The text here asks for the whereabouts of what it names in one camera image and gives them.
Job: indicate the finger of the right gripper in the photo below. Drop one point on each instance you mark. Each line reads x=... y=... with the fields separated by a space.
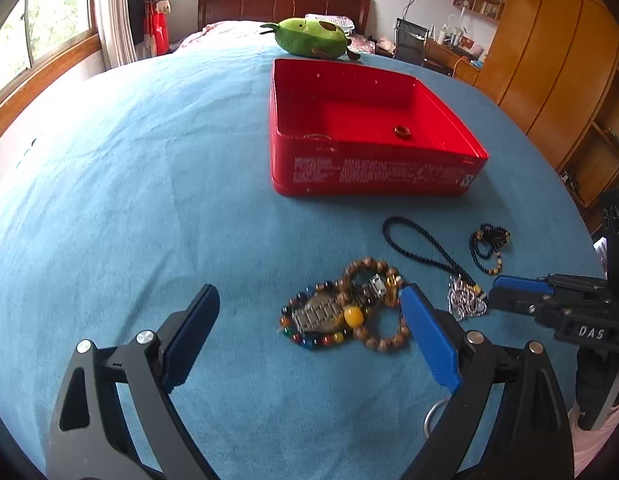
x=518 y=295
x=575 y=283

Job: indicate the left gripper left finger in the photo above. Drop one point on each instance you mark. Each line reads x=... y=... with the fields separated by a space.
x=89 y=437

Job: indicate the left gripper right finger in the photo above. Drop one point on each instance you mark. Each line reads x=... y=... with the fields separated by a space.
x=531 y=437

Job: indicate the black bead necklace amber accents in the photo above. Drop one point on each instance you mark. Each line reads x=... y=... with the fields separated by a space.
x=486 y=244

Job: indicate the wooden wardrobe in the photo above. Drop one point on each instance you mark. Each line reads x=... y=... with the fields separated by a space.
x=553 y=68

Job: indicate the wooden desk with items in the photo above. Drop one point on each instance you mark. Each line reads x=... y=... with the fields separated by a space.
x=443 y=60

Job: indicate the red rectangular tin box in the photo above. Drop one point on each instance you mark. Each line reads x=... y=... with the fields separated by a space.
x=341 y=128

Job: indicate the black chair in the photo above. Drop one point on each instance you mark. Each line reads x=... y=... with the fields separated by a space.
x=410 y=42

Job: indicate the green avocado plush toy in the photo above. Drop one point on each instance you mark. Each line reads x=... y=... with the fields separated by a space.
x=311 y=38

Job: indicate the dark wooden headboard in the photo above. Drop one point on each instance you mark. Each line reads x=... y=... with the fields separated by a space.
x=213 y=11

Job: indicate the wooden framed window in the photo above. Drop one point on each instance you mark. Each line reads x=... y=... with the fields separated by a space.
x=40 y=40

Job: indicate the red hanging bag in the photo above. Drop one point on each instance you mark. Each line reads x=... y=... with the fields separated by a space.
x=155 y=31

